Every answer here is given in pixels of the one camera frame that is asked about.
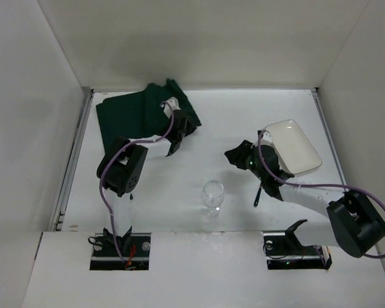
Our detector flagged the white rectangular plate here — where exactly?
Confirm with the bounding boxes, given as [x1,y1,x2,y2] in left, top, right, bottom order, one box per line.
[266,119,322,175]

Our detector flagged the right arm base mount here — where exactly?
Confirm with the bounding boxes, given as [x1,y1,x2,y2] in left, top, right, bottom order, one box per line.
[262,232,332,270]

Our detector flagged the right aluminium table rail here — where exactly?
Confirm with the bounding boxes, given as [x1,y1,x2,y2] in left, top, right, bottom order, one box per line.
[311,88,346,184]

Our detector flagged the clear wine glass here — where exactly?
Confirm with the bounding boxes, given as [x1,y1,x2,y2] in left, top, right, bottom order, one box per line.
[201,180,225,218]

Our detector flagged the left aluminium table rail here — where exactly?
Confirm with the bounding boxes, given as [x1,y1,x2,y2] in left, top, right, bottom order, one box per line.
[49,87,94,232]

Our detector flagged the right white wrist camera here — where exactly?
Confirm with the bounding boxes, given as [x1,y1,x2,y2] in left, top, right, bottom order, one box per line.
[259,129,273,146]

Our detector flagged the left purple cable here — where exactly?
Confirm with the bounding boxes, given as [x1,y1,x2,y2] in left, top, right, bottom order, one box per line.
[99,101,175,261]

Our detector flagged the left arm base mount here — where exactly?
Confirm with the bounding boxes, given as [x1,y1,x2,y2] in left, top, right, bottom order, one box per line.
[87,234,151,271]

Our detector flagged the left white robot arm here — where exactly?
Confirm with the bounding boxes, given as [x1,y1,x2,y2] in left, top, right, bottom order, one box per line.
[96,109,199,257]

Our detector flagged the gold knife black handle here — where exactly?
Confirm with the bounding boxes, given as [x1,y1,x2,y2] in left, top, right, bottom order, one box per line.
[253,184,262,208]

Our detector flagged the purple cable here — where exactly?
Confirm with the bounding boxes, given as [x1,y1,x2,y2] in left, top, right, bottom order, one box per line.
[257,129,385,259]
[99,101,175,261]

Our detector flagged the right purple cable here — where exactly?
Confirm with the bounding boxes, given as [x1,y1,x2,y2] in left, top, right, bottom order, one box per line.
[257,129,385,259]

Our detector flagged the aluminium table rail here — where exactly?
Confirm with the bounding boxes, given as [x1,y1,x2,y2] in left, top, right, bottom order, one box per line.
[311,88,346,184]
[49,87,94,232]

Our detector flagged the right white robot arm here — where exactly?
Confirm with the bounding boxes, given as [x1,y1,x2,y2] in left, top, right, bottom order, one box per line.
[225,140,385,258]

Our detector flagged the dark green cloth placemat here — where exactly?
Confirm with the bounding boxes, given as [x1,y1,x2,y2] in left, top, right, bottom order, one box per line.
[96,78,201,150]

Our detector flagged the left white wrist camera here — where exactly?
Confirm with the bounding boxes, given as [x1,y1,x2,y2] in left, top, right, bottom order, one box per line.
[162,96,180,118]

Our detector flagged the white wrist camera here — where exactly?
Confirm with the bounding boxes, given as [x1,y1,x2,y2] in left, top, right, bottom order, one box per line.
[162,96,180,118]
[259,129,273,146]

